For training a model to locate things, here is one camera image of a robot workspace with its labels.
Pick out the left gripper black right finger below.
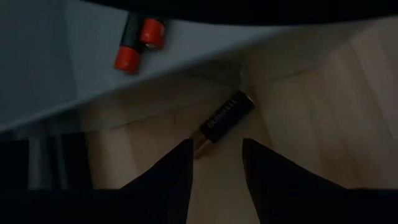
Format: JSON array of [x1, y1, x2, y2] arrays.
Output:
[[243, 139, 346, 224]]

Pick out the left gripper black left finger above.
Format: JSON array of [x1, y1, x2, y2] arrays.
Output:
[[121, 139, 194, 224]]

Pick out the light grey plastic bin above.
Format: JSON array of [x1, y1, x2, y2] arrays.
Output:
[[0, 0, 299, 135]]

